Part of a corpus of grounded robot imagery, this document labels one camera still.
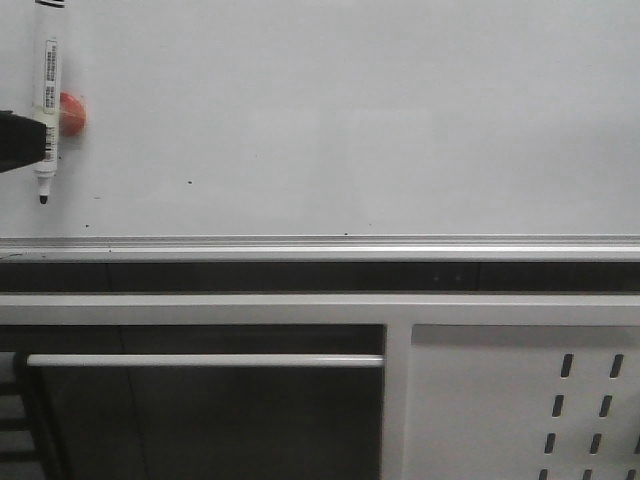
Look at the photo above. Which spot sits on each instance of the white metal frame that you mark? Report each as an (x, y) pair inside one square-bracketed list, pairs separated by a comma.
[(399, 312)]

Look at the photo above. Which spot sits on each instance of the white whiteboard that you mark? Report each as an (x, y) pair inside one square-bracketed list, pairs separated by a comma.
[(344, 117)]

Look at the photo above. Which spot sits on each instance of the white horizontal rod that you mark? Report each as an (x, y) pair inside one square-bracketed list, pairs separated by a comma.
[(206, 360)]

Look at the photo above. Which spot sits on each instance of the white whiteboard marker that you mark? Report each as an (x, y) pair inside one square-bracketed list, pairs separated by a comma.
[(49, 28)]

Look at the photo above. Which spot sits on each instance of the black striped rack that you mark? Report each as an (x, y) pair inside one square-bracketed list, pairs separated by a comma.
[(26, 450)]

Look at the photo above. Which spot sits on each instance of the white perforated metal panel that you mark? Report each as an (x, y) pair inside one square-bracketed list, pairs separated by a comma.
[(523, 402)]

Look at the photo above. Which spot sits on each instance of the aluminium whiteboard tray rail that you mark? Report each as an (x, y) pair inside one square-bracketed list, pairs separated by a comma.
[(346, 247)]

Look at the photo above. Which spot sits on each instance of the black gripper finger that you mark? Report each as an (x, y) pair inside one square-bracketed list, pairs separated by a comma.
[(22, 141)]

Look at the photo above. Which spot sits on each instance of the red round magnet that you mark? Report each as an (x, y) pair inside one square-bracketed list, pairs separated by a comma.
[(73, 115)]

